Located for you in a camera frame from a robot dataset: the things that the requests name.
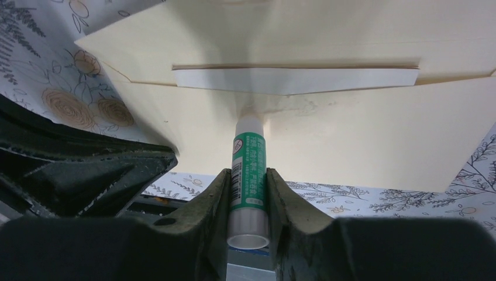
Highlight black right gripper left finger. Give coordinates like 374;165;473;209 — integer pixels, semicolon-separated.
1;169;231;280

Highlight white green glue stick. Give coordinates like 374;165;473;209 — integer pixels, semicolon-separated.
227;115;270;250

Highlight cream envelope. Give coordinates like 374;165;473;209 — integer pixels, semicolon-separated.
76;1;495;191

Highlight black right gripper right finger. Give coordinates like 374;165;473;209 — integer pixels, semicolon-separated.
266;168;495;280

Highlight floral patterned table mat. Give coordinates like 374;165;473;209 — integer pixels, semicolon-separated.
1;1;495;234

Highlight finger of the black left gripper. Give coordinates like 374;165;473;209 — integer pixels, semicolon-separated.
1;97;178;217

